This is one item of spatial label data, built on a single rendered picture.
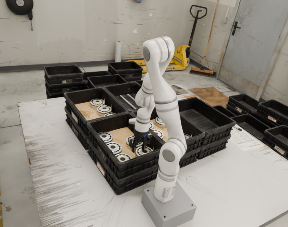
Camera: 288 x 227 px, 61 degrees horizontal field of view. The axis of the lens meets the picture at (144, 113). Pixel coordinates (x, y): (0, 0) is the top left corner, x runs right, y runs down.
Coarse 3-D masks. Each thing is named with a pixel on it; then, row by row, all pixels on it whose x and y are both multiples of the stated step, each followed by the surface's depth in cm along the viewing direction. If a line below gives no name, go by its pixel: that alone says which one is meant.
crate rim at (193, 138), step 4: (132, 112) 157; (136, 116) 154; (180, 116) 161; (188, 120) 157; (192, 124) 153; (196, 128) 151; (152, 132) 141; (204, 132) 147; (196, 136) 142; (200, 136) 144; (188, 140) 138; (192, 140) 141
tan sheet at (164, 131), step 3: (150, 120) 170; (153, 120) 171; (153, 123) 167; (156, 126) 165; (156, 129) 162; (159, 129) 162; (165, 129) 163; (162, 132) 159; (165, 132) 160; (165, 135) 157; (165, 138) 154; (165, 141) 151
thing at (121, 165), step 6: (120, 114) 153; (126, 114) 155; (132, 114) 155; (96, 120) 144; (102, 120) 146; (90, 126) 139; (96, 132) 134; (150, 132) 140; (96, 138) 132; (156, 138) 136; (102, 144) 127; (162, 144) 132; (108, 150) 123; (156, 150) 127; (138, 156) 121; (144, 156) 122; (150, 156) 125; (114, 162) 119; (120, 162) 116; (126, 162) 117; (132, 162) 119
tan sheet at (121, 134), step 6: (108, 132) 152; (114, 132) 153; (120, 132) 154; (126, 132) 155; (132, 132) 155; (114, 138) 148; (120, 138) 149; (126, 138) 149; (120, 144) 144; (126, 150) 140; (132, 156) 136
